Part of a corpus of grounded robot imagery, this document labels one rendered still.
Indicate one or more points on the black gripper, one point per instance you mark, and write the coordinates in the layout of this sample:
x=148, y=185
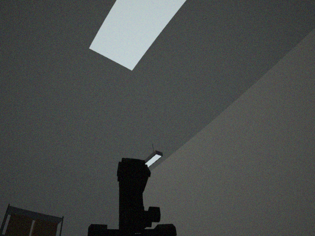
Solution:
x=159, y=230

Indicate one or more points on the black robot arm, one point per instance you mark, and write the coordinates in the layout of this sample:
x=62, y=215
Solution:
x=133, y=175

